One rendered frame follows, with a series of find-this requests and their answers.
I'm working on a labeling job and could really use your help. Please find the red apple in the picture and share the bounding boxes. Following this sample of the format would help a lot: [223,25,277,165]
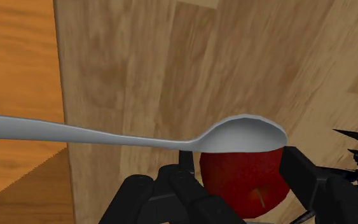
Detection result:
[199,146,291,220]

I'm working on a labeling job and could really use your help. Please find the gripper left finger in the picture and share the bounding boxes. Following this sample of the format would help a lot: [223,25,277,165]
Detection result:
[98,150,246,224]

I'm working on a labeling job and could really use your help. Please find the grey metal spoon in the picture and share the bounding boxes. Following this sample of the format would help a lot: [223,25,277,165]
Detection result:
[0,113,289,154]

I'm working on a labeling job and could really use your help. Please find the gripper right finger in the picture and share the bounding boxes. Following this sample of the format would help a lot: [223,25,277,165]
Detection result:
[279,146,358,224]

